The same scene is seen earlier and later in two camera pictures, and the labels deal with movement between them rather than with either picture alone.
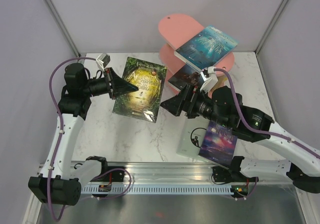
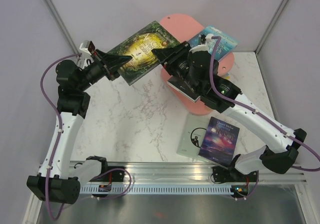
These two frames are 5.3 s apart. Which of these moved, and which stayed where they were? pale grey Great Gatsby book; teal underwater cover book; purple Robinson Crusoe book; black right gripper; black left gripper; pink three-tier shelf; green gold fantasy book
Moved: black left gripper; green gold fantasy book; black right gripper
Stayed: teal underwater cover book; purple Robinson Crusoe book; pale grey Great Gatsby book; pink three-tier shelf
